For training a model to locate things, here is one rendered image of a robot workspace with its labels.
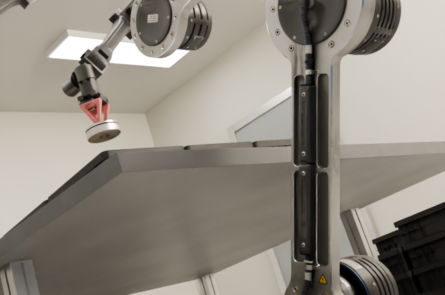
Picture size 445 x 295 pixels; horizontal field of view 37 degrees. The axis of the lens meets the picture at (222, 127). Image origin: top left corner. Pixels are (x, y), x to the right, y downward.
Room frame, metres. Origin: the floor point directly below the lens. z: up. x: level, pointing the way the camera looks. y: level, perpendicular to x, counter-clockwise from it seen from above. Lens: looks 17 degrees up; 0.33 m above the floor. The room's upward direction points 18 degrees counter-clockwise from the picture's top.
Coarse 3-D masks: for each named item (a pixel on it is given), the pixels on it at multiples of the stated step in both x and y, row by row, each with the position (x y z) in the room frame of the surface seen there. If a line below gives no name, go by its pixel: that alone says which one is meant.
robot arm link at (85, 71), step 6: (78, 66) 1.86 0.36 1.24; (84, 66) 1.86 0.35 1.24; (90, 66) 1.88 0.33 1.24; (72, 72) 1.90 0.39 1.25; (78, 72) 1.87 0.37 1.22; (84, 72) 1.86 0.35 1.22; (90, 72) 1.87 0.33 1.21; (78, 78) 1.87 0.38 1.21; (84, 78) 1.86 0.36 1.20; (78, 84) 1.91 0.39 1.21
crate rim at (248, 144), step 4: (204, 144) 2.04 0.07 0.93; (208, 144) 2.05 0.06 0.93; (212, 144) 2.07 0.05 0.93; (216, 144) 2.08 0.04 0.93; (220, 144) 2.09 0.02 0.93; (224, 144) 2.10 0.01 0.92; (228, 144) 2.11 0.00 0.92; (232, 144) 2.13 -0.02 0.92; (236, 144) 2.14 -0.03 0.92; (240, 144) 2.15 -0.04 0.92; (244, 144) 2.16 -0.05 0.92; (248, 144) 2.18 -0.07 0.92; (184, 148) 2.00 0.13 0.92; (188, 148) 2.00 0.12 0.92; (192, 148) 2.00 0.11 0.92; (196, 148) 2.02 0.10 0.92; (200, 148) 2.03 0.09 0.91; (204, 148) 2.04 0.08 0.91; (208, 148) 2.05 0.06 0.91; (212, 148) 2.06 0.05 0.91
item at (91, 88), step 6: (90, 78) 1.87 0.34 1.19; (84, 84) 1.86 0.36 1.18; (90, 84) 1.87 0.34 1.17; (96, 84) 1.88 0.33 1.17; (84, 90) 1.87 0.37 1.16; (90, 90) 1.86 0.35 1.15; (96, 90) 1.84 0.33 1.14; (84, 96) 1.85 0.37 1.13; (90, 96) 1.86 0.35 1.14; (96, 96) 1.86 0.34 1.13
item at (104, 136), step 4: (104, 132) 1.86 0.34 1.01; (108, 132) 1.87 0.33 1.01; (112, 132) 1.88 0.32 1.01; (116, 132) 1.90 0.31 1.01; (92, 136) 1.86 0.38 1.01; (96, 136) 1.87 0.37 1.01; (100, 136) 1.88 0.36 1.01; (104, 136) 1.91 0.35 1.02; (108, 136) 1.91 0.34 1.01; (112, 136) 1.92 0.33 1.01; (116, 136) 1.93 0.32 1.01; (92, 140) 1.89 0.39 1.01; (96, 140) 1.90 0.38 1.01; (100, 140) 1.92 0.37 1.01; (104, 140) 1.93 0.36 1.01; (108, 140) 1.94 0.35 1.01
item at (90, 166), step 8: (104, 152) 1.79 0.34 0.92; (112, 152) 1.80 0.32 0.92; (96, 160) 1.81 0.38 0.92; (88, 168) 1.85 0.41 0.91; (72, 176) 1.92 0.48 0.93; (80, 176) 1.89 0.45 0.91; (64, 184) 1.97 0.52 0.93; (72, 184) 1.93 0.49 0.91; (56, 192) 2.01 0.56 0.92; (48, 200) 2.06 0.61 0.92
